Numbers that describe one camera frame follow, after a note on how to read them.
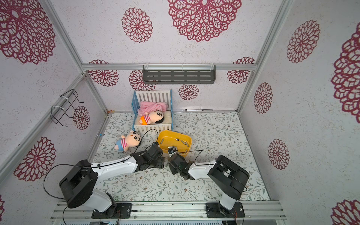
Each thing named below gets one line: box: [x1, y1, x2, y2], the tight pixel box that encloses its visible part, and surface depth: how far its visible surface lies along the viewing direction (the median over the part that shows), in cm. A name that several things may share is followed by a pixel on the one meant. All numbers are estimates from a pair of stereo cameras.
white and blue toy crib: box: [131, 89, 174, 133], surface depth 111 cm
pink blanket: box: [137, 100, 169, 116], surface depth 112 cm
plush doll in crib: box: [138, 110, 165, 126], surface depth 103 cm
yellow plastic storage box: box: [157, 129, 193, 158], surface depth 104 cm
